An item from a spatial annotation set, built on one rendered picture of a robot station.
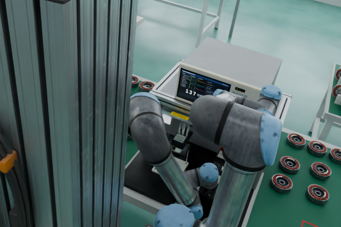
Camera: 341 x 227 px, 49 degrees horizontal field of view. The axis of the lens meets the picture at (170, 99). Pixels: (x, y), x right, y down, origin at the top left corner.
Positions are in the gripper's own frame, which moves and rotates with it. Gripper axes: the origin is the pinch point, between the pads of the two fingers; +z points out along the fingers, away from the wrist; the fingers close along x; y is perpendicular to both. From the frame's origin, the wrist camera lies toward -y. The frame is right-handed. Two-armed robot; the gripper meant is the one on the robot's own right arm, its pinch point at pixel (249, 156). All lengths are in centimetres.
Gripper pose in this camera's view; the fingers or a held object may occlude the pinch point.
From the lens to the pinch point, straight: 160.0
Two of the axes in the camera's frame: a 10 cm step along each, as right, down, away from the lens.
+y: -2.8, 5.2, -8.1
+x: 9.5, 2.6, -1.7
